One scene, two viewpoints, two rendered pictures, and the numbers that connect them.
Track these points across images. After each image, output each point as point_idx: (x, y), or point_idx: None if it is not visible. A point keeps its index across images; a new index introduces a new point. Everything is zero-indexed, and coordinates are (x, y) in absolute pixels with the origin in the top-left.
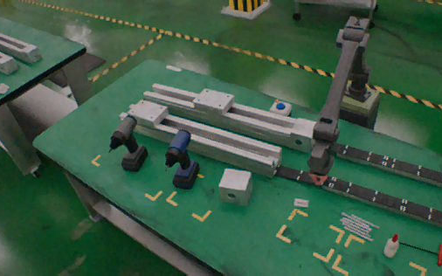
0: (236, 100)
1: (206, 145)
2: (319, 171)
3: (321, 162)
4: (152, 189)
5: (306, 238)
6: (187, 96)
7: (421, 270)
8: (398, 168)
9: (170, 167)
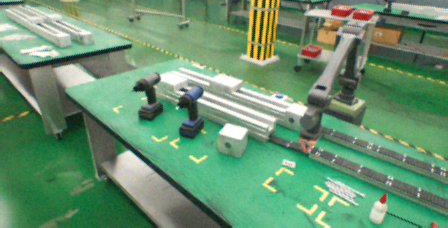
0: None
1: (213, 108)
2: (308, 135)
3: (312, 120)
4: (159, 134)
5: (290, 191)
6: (205, 79)
7: None
8: (383, 153)
9: (181, 108)
